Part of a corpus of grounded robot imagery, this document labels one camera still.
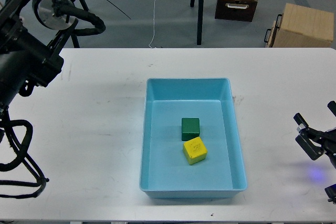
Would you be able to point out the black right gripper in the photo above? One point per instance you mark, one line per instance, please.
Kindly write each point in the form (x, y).
(315, 143)

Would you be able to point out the yellow wooden cube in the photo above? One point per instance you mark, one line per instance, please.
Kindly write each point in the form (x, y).
(194, 150)

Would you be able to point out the green wooden cube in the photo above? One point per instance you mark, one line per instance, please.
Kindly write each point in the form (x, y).
(190, 128)

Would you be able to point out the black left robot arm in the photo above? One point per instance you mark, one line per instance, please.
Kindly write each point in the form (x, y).
(33, 33)

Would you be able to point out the dark drawer box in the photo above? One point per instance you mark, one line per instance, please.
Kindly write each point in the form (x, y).
(238, 10)

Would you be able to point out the light blue plastic bin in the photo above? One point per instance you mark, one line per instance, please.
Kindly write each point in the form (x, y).
(165, 172)

